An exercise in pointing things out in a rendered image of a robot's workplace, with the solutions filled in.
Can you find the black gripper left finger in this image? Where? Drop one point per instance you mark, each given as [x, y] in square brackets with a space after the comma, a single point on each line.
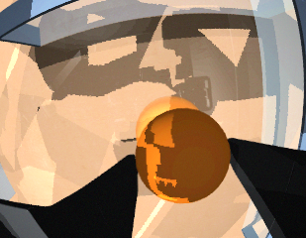
[104, 208]

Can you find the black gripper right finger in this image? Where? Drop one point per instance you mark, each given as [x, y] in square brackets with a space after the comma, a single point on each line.
[275, 179]

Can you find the clear low glass walls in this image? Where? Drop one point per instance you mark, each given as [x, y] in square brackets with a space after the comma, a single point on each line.
[279, 45]

